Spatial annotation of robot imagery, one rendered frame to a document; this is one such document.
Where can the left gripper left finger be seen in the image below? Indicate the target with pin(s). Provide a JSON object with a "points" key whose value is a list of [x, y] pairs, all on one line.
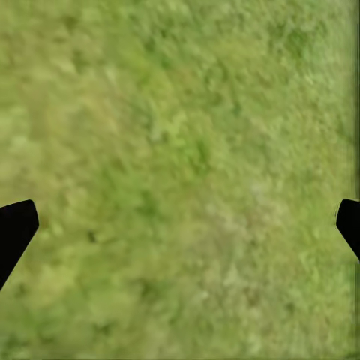
{"points": [[18, 225]]}

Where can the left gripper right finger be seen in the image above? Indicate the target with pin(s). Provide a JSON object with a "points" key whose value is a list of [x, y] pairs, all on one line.
{"points": [[348, 223]]}

